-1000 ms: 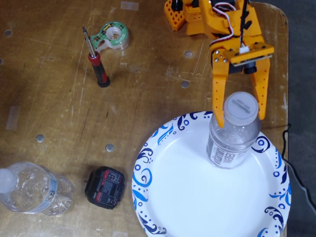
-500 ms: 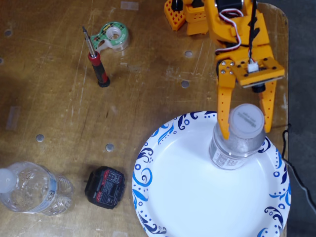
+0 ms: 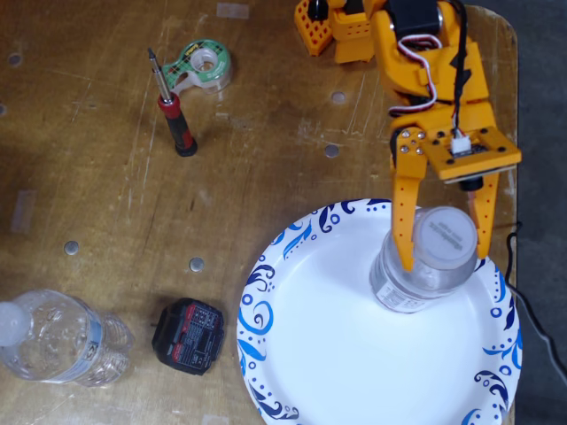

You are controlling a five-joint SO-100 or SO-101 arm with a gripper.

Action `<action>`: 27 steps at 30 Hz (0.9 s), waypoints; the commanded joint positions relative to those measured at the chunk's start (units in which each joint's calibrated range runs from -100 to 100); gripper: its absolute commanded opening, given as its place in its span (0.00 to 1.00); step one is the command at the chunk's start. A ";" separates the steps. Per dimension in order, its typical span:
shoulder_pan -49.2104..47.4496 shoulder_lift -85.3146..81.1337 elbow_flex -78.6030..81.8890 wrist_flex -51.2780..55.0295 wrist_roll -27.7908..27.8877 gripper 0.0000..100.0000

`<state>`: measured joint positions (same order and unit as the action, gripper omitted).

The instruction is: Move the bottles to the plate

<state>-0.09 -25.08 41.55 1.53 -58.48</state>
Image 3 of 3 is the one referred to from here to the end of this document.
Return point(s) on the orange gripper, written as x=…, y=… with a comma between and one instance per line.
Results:
x=410, y=152

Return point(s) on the clear bottle with wide cap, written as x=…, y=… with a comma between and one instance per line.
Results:
x=443, y=239

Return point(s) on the crinkled clear water bottle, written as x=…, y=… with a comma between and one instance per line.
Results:
x=66, y=336

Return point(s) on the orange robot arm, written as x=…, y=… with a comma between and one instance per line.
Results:
x=398, y=62

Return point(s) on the white paper plate blue pattern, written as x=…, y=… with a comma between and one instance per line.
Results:
x=354, y=345

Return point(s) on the green tape dispenser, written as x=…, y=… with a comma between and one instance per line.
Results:
x=221, y=66

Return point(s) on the red black screwdriver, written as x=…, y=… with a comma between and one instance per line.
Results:
x=177, y=124

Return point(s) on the clear tape strip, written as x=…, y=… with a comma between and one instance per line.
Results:
x=24, y=212
x=232, y=10

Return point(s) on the black red battery pack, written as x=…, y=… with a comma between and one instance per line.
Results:
x=190, y=341

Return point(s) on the wrist camera on orange mount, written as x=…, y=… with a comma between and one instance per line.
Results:
x=483, y=159

